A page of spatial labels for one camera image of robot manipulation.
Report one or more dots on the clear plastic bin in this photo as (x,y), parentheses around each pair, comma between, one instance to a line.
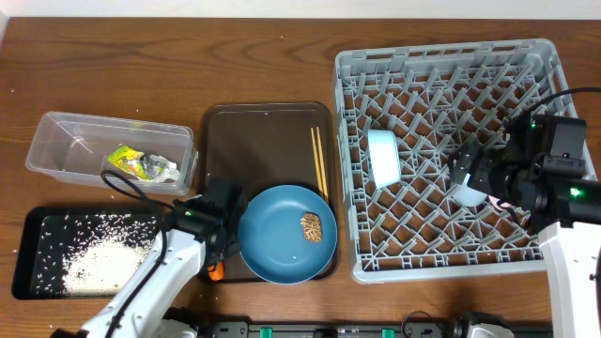
(74,148)

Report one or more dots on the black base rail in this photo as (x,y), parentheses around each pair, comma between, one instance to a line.
(328,329)

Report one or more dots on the green snack wrapper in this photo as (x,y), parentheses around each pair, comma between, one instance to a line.
(146,167)

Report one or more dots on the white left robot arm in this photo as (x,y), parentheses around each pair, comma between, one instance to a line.
(194,235)

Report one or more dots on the wooden chopstick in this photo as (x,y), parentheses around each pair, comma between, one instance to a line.
(321,156)
(317,164)

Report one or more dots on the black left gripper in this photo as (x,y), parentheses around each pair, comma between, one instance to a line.
(222,241)

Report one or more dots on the pink cup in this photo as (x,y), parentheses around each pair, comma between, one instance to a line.
(498,203)

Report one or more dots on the brown serving tray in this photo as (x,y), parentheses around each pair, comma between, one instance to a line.
(260,146)

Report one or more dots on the black plastic bin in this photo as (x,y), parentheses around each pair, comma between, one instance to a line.
(50,234)

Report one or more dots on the orange carrot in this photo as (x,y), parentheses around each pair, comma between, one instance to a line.
(216,271)

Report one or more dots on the wooden chopstick left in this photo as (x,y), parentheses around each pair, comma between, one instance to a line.
(317,164)

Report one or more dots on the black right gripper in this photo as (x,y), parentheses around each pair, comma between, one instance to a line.
(487,158)

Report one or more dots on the light blue rice bowl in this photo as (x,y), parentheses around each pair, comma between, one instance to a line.
(383,155)

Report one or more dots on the brown shiitake mushroom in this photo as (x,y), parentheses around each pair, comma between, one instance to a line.
(311,227)

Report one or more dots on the wooden chopstick right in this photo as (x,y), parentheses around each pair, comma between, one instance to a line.
(321,156)

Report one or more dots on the large blue plate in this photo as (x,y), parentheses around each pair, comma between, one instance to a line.
(273,241)

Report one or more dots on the grey dishwasher rack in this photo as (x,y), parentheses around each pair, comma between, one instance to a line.
(436,98)

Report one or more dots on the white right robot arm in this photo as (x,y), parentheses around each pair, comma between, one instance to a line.
(541,170)

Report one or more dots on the light blue cup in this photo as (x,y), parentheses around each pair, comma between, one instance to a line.
(468,197)

